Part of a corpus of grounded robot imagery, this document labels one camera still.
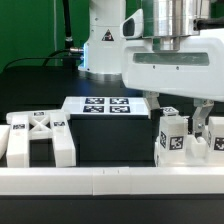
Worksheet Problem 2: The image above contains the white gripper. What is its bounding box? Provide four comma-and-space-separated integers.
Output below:
120, 9, 224, 136

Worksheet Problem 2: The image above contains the white chair seat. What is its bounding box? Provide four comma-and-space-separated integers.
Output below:
154, 135, 224, 167

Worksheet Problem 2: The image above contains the white chair back frame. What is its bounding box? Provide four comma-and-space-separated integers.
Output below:
6, 109, 76, 168

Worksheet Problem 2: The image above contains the white marker cube rear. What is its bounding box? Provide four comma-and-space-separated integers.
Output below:
162, 107, 179, 116

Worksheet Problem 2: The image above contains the white marker base plate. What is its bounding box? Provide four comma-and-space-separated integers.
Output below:
62, 97, 148, 116

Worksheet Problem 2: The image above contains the black cable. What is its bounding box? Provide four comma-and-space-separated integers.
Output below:
1, 47, 84, 73

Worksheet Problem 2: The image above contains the white front wall rail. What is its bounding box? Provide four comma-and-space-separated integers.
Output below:
0, 167, 224, 196

